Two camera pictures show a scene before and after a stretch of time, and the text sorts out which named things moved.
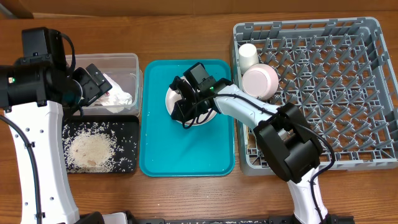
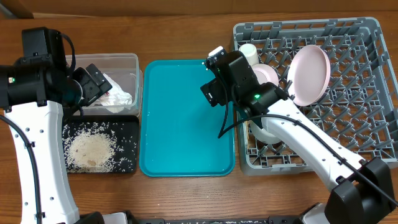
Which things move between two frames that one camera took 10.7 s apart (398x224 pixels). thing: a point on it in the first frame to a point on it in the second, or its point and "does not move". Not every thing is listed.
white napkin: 115,99 does not move
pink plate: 173,97 to 308,74
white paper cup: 248,56 does not move
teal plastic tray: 168,148 does not move
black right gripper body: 196,110 to 213,91
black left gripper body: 92,86 does not move
